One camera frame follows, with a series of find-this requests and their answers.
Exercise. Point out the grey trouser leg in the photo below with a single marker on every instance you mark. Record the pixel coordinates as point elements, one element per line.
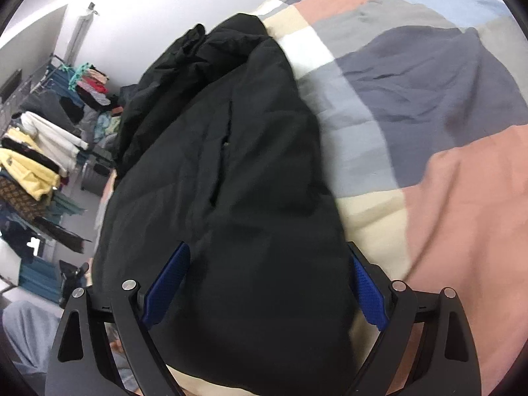
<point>24,334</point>

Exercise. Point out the dark grey hanging jeans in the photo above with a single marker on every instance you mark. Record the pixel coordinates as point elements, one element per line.
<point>49,105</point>

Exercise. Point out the white air conditioner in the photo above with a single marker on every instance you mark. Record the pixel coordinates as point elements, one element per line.
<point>80,29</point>

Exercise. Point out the black suitcase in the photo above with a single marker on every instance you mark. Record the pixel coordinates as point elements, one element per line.
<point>97,177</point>

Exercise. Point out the pile of colourful clothes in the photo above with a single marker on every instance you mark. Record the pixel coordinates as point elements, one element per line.
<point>93,86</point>

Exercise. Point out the metal clothes rack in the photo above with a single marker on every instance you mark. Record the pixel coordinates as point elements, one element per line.
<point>37,78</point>

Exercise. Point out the bed with patchwork cover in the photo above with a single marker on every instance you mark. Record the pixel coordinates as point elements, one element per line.
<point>433,132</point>

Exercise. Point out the brown patterned garment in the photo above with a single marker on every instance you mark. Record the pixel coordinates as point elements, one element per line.
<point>20,200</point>

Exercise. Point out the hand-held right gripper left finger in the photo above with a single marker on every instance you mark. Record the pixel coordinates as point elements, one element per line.
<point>165,284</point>

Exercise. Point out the yellow fleece jacket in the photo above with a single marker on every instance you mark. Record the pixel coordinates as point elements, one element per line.
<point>29,173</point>

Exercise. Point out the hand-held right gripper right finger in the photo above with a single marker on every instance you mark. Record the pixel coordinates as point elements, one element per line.
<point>367,293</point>

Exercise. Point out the black puffer jacket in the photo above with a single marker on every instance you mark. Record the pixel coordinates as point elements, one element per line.
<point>231,194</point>

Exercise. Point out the white hoodie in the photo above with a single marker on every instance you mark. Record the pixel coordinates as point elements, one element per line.
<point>53,136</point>

